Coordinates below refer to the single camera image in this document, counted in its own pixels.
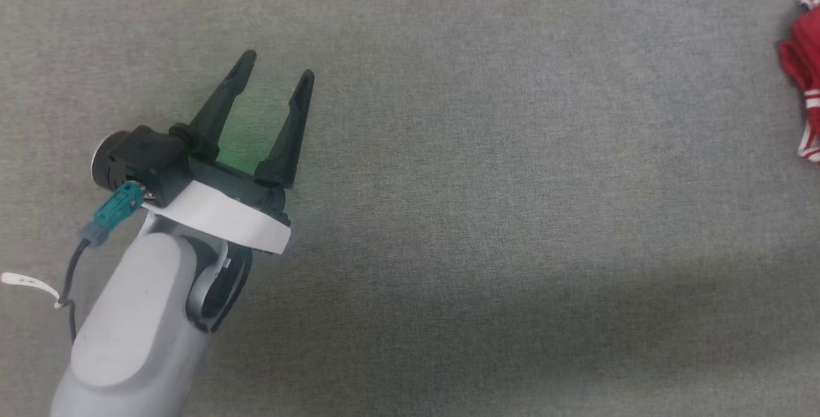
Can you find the black white-banded left gripper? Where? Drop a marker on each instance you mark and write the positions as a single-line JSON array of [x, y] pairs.
[[224, 215]]

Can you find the red garment with white trim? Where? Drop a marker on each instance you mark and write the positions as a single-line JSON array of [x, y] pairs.
[[804, 58]]

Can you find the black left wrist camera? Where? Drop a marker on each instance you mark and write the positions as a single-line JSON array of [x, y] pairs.
[[144, 154]]

